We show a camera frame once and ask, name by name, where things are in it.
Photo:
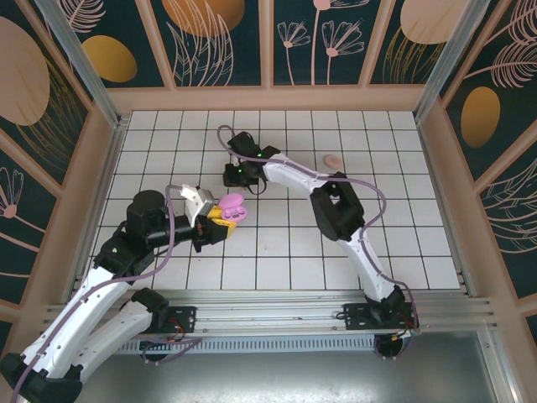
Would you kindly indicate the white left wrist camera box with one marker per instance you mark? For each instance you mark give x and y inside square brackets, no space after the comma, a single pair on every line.
[197,205]

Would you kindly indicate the pink earbud charging case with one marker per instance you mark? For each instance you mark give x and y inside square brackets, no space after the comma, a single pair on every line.
[332,160]

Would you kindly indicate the aluminium table side rail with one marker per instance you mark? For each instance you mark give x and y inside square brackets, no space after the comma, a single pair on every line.
[105,189]
[444,201]

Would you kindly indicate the aluminium corner post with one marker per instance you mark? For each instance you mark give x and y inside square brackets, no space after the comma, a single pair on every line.
[84,63]
[453,54]

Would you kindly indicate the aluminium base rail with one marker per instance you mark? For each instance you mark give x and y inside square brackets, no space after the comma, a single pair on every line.
[272,312]

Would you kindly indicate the grey metal sheet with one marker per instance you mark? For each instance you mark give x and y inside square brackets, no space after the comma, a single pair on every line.
[268,378]

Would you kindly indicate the purple earbud charging case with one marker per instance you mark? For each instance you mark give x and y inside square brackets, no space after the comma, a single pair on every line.
[233,206]

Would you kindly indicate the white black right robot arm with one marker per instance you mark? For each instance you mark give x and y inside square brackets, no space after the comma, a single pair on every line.
[293,172]

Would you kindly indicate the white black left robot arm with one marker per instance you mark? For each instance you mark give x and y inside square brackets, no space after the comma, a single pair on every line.
[79,310]

